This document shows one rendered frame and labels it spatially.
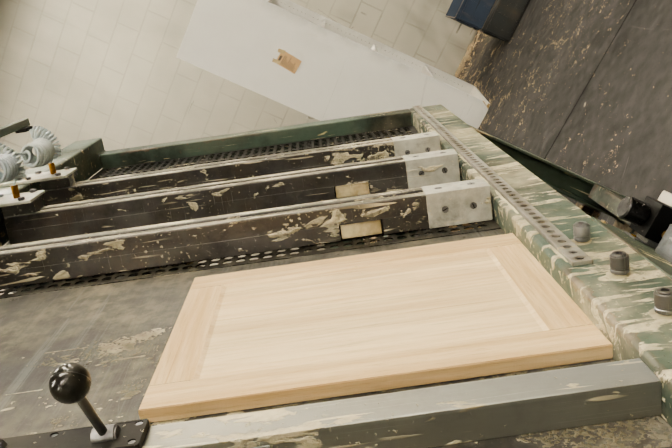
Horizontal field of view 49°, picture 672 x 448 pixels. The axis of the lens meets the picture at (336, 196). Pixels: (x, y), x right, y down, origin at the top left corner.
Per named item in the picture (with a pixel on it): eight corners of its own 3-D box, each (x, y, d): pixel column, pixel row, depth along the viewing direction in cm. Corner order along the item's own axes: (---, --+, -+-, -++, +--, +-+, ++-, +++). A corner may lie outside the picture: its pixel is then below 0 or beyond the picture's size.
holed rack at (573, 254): (593, 263, 102) (593, 259, 102) (572, 266, 102) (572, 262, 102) (420, 106, 262) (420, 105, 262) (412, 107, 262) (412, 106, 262)
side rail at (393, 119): (414, 142, 257) (411, 111, 254) (105, 185, 257) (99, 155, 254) (411, 138, 265) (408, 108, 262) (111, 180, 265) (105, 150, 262)
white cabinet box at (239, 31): (491, 104, 492) (206, -26, 464) (451, 179, 510) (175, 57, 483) (475, 86, 549) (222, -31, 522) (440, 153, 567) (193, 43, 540)
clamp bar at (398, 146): (443, 161, 195) (434, 72, 189) (4, 223, 195) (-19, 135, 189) (436, 154, 205) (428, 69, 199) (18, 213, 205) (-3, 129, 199)
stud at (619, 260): (632, 275, 96) (632, 254, 96) (614, 278, 96) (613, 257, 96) (625, 269, 99) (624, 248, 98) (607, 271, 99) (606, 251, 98)
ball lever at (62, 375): (125, 455, 75) (80, 387, 66) (88, 460, 75) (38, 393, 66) (129, 421, 78) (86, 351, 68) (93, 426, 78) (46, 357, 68)
